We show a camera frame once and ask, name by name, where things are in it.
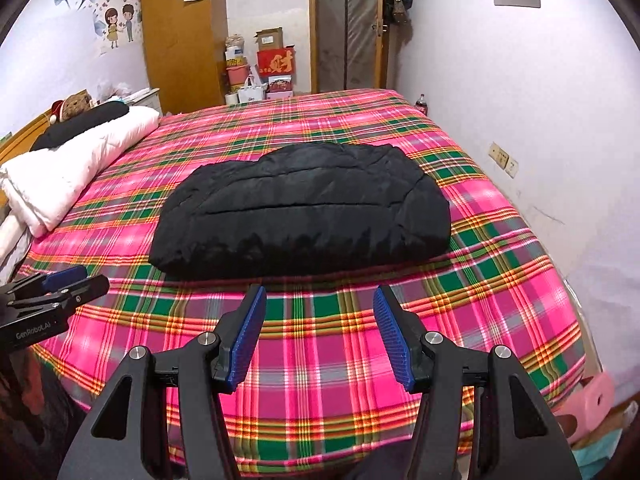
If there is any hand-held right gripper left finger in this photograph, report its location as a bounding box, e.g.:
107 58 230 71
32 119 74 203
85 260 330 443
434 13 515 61
57 284 268 480

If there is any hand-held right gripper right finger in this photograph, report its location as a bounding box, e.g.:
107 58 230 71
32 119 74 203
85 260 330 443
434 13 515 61
372 284 583 480

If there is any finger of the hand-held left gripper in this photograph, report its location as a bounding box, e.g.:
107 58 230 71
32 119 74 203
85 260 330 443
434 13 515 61
4 266 90 302
5 274 111 320

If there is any black puffer jacket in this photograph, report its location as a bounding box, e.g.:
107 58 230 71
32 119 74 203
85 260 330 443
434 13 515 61
148 142 452 281

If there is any person's left forearm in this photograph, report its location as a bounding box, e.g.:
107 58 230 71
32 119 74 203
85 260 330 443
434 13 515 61
0 345 86 480

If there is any pink plaid bed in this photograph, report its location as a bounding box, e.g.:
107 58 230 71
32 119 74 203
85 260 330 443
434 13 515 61
17 87 591 476

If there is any white quilt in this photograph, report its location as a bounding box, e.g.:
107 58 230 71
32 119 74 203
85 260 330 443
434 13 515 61
0 105 162 241

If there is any wooden headboard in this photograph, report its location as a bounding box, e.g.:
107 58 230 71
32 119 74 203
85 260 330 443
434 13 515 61
0 110 53 166

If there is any black pillow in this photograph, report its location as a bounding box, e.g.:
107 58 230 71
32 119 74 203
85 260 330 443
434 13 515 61
29 101 130 152

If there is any brown plush toy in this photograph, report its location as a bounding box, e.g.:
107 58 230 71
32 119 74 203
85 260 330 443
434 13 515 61
50 91 93 123

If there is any white nightstand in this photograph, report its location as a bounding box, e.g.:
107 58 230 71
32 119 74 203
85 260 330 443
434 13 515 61
112 87 163 113

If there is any pink plastic stool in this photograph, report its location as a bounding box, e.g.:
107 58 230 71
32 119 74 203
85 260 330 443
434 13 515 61
552 372 616 446

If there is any teal cloth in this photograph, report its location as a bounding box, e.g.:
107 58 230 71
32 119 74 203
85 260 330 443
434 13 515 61
570 427 621 480

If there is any white paper bag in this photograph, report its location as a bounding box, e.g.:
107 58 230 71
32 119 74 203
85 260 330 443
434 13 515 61
236 75 267 104

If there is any wooden wardrobe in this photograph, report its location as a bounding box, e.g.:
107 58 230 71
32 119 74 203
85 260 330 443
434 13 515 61
139 0 230 115

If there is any pink plastic basket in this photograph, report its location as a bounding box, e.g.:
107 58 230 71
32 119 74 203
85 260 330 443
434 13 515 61
226 62 251 93

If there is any red gift box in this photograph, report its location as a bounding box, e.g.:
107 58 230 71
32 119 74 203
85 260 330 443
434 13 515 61
256 46 297 78

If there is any stack of white packages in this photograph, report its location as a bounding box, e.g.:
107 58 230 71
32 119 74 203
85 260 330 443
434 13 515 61
224 34 248 67

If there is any cardboard box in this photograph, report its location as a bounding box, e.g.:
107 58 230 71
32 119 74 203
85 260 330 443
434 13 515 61
254 28 285 52

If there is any wooden door with grey curtain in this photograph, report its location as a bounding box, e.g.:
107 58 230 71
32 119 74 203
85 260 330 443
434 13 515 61
307 0 393 95

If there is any cartoon wall sticker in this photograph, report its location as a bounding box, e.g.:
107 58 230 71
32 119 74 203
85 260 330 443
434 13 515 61
52 0 143 56

